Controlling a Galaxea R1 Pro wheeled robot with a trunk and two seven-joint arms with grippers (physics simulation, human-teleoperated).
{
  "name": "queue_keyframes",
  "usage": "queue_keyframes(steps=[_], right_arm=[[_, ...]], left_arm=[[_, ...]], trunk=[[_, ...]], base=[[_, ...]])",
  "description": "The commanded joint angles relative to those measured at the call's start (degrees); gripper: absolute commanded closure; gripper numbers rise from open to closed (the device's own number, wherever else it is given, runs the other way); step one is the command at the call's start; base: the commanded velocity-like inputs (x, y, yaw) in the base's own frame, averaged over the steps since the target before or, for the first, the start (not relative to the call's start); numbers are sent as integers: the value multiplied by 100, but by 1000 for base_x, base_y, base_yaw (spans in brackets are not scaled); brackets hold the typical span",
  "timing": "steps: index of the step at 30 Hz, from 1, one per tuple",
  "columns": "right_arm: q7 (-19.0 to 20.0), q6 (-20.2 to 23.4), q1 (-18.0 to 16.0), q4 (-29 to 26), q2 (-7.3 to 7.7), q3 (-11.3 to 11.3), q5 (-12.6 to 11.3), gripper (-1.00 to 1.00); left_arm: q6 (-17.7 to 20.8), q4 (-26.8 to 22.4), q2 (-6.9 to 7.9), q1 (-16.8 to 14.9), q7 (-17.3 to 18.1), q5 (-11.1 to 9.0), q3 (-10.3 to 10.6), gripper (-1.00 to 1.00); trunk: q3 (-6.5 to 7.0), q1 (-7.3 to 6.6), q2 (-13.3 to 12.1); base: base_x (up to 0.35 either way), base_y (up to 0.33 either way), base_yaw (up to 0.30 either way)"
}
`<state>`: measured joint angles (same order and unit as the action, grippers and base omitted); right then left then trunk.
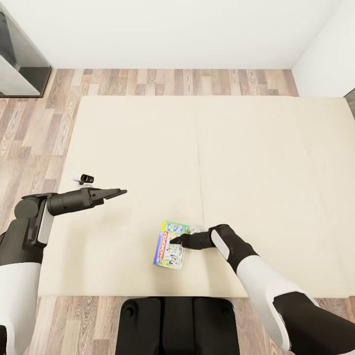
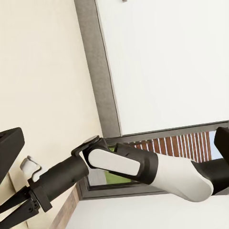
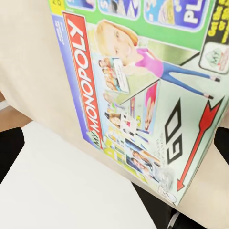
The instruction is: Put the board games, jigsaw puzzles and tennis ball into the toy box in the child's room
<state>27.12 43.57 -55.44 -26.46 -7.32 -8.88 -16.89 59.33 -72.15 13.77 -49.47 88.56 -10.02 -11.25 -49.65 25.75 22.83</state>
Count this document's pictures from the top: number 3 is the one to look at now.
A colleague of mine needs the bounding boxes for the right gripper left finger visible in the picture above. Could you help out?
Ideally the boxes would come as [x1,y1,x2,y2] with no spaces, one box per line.
[0,127,25,184]

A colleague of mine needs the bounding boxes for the board game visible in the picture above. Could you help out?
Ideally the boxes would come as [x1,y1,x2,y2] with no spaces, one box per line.
[48,0,229,207]

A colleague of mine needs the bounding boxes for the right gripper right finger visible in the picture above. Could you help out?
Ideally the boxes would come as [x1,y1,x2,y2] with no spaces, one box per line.
[214,127,229,165]

